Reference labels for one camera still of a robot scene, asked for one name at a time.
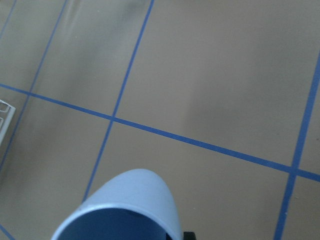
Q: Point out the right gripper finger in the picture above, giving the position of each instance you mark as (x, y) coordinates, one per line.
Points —
(189, 235)

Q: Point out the light blue plastic cup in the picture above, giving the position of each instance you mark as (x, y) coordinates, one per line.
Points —
(134, 205)

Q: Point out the white wire cup holder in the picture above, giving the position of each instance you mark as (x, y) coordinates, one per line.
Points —
(7, 112)

